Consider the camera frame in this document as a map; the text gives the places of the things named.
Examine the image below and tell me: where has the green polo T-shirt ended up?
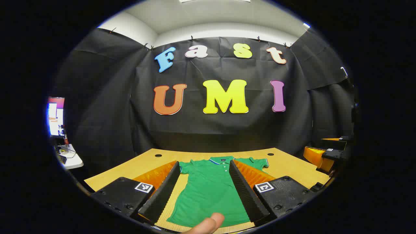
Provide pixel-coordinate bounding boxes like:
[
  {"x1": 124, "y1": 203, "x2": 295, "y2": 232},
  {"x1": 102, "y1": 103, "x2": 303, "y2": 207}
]
[{"x1": 166, "y1": 156, "x2": 269, "y2": 228}]

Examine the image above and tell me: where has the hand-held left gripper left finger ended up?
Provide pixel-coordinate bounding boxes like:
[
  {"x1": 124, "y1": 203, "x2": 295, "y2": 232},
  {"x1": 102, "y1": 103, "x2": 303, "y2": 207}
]
[{"x1": 90, "y1": 161, "x2": 181, "y2": 226}]

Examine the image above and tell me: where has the white side table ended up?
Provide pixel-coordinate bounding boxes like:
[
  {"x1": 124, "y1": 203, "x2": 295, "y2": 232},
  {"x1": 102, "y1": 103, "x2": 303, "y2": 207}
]
[{"x1": 54, "y1": 144, "x2": 84, "y2": 170}]

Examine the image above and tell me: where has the computer monitor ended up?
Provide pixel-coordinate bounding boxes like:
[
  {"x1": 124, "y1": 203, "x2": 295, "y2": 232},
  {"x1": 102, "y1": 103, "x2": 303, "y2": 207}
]
[{"x1": 47, "y1": 97, "x2": 66, "y2": 137}]

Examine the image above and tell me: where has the black backdrop cloth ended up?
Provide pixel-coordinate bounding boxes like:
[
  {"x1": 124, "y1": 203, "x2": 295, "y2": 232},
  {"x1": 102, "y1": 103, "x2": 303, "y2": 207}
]
[{"x1": 52, "y1": 28, "x2": 356, "y2": 176}]

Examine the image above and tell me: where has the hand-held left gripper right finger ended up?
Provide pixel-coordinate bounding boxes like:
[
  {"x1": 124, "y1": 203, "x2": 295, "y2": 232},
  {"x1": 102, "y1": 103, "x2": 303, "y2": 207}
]
[{"x1": 228, "y1": 159, "x2": 324, "y2": 227}]

